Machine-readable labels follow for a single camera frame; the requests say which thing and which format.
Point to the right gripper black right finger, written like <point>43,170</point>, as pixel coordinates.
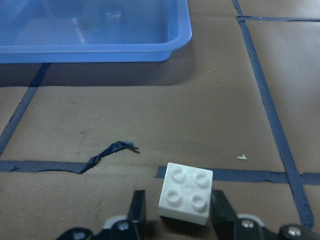
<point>228,225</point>

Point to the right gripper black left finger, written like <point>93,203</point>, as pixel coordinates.
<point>131,226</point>

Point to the blue plastic tray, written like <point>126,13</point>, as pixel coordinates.
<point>82,31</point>

